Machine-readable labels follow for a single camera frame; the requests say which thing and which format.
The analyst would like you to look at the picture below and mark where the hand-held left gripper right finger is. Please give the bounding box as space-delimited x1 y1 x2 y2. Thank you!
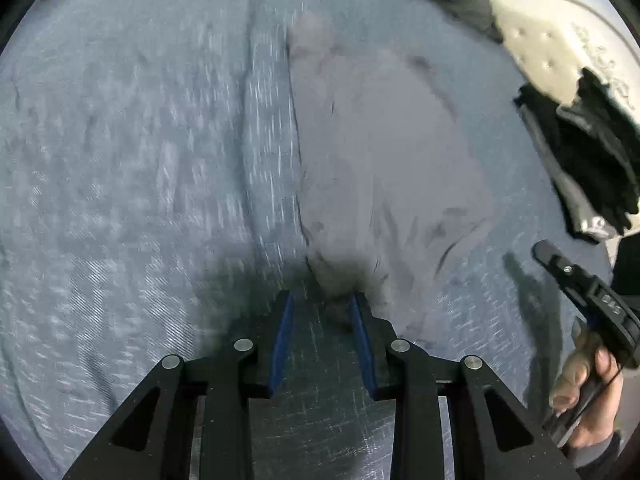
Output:
349 292 582 480

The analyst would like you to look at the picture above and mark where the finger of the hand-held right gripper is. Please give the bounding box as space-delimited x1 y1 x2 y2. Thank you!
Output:
533 240 600 319

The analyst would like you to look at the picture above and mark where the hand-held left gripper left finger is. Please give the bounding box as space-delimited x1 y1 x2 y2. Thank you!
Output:
62 290 296 480

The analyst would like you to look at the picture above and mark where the grey shirt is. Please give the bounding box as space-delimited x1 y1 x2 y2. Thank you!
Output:
286 12 502 357

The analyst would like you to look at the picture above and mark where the person's right forearm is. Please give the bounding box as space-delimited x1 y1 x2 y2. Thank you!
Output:
564 430 627 478

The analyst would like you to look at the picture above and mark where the pile of black clothes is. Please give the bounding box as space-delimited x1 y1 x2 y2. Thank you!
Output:
514 67 640 245

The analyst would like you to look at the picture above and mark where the person's right hand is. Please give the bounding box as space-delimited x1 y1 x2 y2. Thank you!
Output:
549 317 626 450

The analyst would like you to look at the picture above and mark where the blue-grey bed sheet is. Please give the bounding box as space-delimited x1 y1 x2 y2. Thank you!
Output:
0 0 613 480

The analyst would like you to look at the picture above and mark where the cream tufted headboard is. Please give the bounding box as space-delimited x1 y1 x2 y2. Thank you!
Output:
474 0 640 126

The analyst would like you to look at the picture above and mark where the dark cable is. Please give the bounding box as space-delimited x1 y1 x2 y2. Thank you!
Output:
532 0 623 36

